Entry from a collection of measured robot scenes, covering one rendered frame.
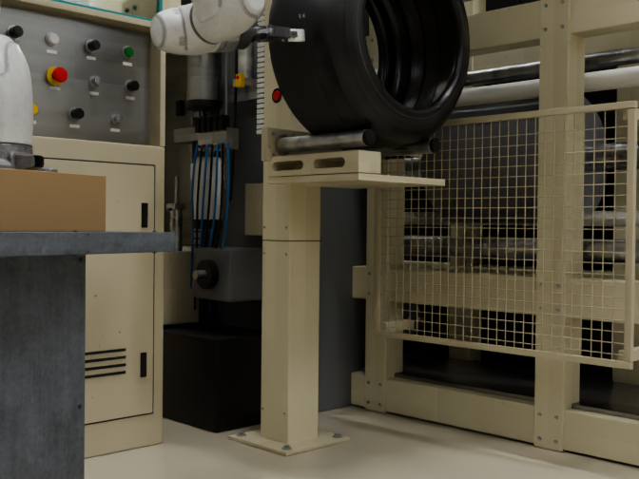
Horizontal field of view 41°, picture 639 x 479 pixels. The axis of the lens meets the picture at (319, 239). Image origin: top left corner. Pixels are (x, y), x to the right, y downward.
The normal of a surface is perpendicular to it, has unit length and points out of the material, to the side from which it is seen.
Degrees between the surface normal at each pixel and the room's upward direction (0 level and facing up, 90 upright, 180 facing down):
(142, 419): 90
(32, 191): 90
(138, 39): 90
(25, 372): 90
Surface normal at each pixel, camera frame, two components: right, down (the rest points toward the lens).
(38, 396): 0.88, 0.02
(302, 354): 0.70, 0.02
